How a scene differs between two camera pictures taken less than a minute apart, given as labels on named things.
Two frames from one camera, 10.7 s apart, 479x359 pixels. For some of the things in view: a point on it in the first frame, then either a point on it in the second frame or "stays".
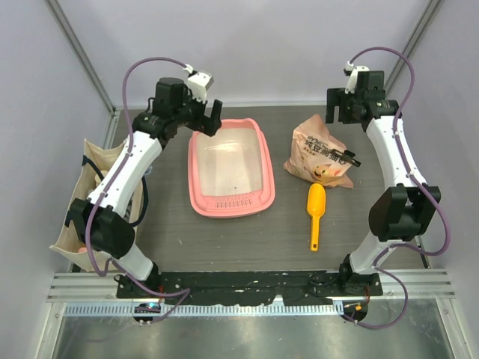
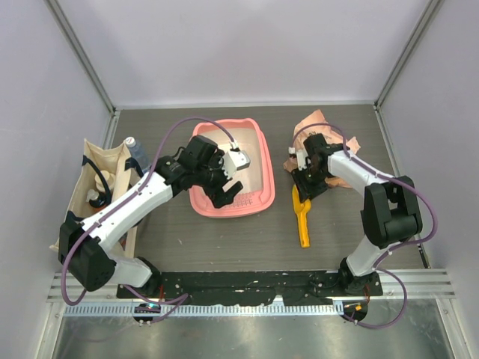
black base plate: x=251 y=288 stays
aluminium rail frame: x=95 y=294 stays
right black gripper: x=337 y=97 -> x=305 y=190
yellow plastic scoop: x=316 y=208 -> x=301 y=209
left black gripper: x=205 y=124 -> x=217 y=198
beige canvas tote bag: x=96 y=162 stays
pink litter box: x=231 y=174 stays
